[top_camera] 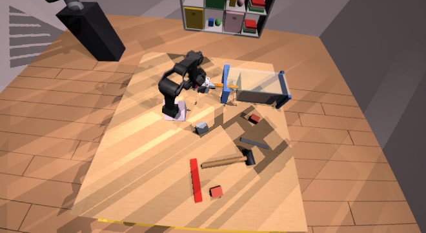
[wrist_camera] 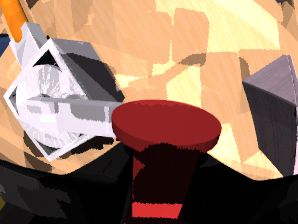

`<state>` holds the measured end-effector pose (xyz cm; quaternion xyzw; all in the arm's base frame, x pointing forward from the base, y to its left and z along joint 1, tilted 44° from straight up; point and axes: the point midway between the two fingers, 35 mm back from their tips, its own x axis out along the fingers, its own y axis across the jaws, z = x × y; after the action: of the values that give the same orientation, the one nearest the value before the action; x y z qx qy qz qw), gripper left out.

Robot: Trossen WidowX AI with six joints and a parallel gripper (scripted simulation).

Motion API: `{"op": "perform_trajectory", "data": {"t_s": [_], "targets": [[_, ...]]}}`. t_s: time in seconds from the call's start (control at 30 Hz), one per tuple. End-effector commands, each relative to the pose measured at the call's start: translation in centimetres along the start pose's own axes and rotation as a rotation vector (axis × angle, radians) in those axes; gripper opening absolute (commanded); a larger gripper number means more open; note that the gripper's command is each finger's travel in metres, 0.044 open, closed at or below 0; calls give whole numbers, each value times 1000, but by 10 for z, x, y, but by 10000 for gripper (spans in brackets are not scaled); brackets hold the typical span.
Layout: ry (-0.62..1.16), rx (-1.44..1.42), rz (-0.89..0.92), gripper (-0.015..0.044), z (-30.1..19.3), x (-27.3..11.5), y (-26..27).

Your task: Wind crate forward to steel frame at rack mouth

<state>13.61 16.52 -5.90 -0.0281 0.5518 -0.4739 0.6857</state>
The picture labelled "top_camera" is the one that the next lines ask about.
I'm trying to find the white flat bar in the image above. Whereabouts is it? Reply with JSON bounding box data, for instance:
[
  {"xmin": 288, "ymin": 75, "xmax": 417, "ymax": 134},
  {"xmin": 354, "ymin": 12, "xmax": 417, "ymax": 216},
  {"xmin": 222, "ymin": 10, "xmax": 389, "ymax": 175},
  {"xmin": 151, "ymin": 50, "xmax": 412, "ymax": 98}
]
[{"xmin": 241, "ymin": 138, "xmax": 269, "ymax": 149}]

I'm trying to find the hammer with wooden handle and dark head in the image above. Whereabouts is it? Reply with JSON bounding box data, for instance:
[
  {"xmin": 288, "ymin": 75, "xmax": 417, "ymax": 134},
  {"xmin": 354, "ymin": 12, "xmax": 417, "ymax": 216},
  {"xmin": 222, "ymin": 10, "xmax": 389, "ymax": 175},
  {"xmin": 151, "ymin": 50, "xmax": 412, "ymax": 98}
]
[{"xmin": 202, "ymin": 149, "xmax": 256, "ymax": 168}]

